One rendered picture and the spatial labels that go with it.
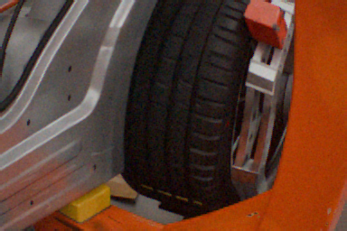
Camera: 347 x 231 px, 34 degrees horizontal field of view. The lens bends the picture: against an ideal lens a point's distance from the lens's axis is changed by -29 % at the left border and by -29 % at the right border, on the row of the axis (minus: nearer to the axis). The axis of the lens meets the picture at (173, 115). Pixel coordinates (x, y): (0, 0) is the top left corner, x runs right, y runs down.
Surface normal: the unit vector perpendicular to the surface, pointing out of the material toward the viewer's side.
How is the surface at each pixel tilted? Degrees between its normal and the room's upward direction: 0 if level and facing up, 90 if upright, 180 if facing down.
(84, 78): 90
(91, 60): 90
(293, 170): 90
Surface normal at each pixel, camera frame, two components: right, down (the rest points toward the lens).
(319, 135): -0.48, 0.29
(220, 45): -0.37, -0.17
